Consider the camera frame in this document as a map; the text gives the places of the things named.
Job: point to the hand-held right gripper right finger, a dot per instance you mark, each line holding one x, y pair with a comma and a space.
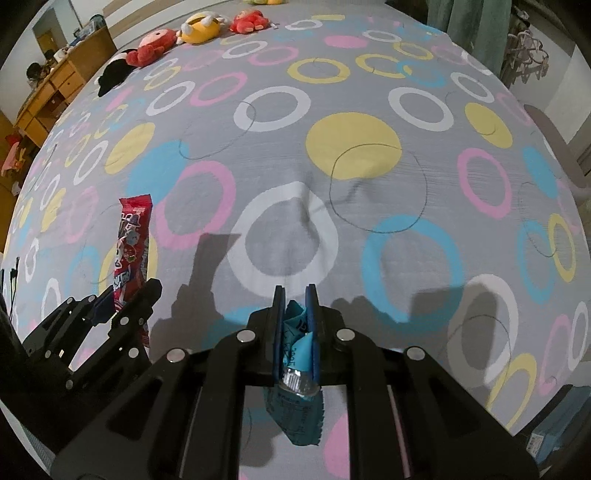
313, 332

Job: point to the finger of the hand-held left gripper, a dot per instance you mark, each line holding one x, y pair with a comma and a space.
138, 314
87, 311

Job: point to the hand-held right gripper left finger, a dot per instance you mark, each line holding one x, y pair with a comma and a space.
278, 332

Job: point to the red snack wrapper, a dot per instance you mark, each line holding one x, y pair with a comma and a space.
134, 240

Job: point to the blue snack wrapper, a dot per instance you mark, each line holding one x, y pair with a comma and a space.
295, 415

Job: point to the pink toy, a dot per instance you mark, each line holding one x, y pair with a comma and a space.
11, 159

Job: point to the circle-printed bed sheet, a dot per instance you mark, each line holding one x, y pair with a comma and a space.
286, 152

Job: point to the wooden desk with drawers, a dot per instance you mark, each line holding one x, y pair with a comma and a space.
51, 92

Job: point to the black plush toy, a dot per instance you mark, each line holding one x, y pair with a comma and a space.
111, 74

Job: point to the blue cardboard box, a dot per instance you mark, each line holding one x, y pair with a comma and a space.
558, 429

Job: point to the red long plush toy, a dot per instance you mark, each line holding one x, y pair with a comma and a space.
147, 50

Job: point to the yellow plush toy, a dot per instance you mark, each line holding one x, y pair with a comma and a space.
199, 28

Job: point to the red round plush toy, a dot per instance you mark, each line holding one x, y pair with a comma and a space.
247, 22

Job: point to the green curtain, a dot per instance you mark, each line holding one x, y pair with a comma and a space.
461, 18

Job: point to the rack of clothes hangers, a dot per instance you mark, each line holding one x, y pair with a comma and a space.
526, 50

